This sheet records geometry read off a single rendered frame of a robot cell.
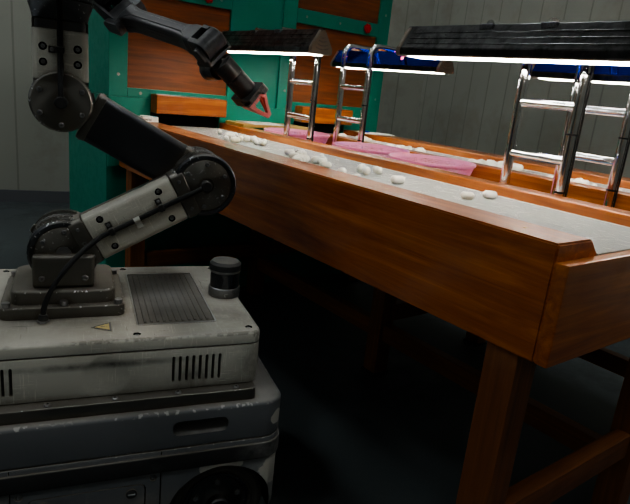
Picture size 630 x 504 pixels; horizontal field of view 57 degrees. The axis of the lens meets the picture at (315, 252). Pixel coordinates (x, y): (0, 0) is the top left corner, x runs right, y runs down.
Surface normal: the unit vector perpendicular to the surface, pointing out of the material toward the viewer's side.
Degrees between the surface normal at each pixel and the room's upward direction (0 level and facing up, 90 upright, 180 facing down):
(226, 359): 90
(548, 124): 90
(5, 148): 90
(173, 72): 90
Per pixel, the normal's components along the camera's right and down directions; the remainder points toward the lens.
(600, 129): -0.93, 0.01
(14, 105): 0.36, 0.29
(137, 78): 0.60, 0.28
